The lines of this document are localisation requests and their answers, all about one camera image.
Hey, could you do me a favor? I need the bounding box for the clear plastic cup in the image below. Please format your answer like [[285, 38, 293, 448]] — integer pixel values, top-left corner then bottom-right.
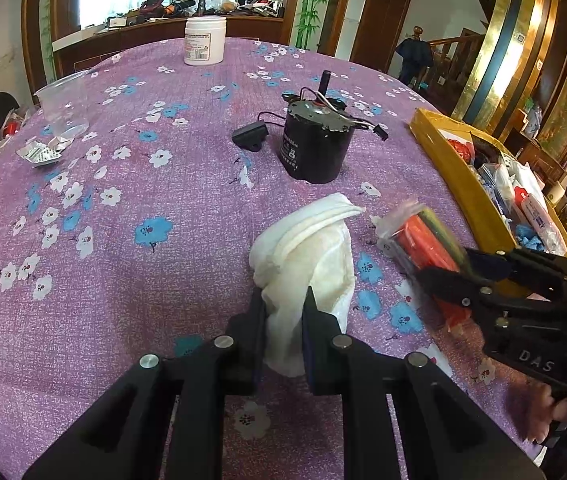
[[34, 70, 88, 139]]

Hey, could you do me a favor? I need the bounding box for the blue knit cloth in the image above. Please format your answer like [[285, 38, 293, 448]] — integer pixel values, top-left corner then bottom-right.
[[513, 223, 546, 252]]

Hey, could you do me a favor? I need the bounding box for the foil blister pack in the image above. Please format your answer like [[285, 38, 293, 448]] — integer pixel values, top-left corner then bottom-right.
[[17, 141, 61, 167]]

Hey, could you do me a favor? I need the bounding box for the blue white tissue pack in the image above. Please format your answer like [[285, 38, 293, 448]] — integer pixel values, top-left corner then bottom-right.
[[513, 185, 567, 256]]

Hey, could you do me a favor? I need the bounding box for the red green sponge pack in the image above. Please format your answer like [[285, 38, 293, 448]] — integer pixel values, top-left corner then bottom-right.
[[375, 199, 475, 336]]

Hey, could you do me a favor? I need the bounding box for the operator right hand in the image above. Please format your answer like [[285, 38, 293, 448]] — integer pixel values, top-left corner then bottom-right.
[[520, 378, 567, 443]]

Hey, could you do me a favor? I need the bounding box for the black electric motor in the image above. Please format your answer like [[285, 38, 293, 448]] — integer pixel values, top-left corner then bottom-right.
[[278, 70, 389, 184]]

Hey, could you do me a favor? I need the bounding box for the white cloth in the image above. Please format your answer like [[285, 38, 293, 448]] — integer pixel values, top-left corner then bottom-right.
[[249, 193, 365, 377]]

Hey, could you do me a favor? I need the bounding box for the person in dark clothes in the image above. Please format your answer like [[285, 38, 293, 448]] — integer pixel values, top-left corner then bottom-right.
[[395, 26, 433, 86]]

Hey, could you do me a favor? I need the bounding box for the wooden sideboard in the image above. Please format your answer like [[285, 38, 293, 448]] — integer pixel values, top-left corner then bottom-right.
[[54, 15, 292, 77]]

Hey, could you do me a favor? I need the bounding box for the yellow taped foam box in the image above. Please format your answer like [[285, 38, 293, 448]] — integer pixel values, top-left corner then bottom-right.
[[408, 106, 567, 302]]

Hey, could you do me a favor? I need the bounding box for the small black adapter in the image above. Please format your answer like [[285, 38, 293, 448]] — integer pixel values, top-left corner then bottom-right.
[[232, 120, 268, 153]]

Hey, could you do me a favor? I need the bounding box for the wooden door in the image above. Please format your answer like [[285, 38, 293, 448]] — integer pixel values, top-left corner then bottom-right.
[[349, 0, 411, 73]]

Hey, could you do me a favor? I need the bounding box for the white plastic jar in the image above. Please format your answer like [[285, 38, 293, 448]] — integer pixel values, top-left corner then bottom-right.
[[184, 15, 227, 66]]

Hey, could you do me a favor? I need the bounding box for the purple floral tablecloth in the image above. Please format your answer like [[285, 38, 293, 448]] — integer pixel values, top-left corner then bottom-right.
[[0, 39, 527, 479]]

